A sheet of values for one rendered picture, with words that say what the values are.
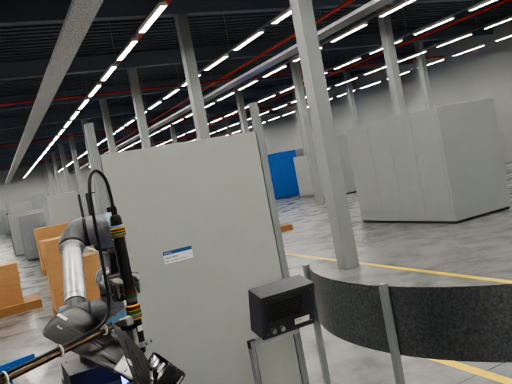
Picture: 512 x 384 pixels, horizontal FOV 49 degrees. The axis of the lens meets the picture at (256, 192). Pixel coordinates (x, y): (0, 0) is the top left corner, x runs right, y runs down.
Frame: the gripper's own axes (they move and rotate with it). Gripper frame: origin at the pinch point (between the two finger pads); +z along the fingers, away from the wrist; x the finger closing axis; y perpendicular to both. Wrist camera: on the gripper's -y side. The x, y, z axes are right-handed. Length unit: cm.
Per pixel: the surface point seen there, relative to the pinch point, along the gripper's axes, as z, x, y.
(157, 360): 9.7, -1.0, 23.3
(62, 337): 1.4, 21.9, 10.7
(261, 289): -38, -62, 24
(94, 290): -750, -118, 113
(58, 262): -752, -74, 57
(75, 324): -4.1, 16.9, 9.3
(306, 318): -36, -78, 40
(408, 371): -167, -234, 147
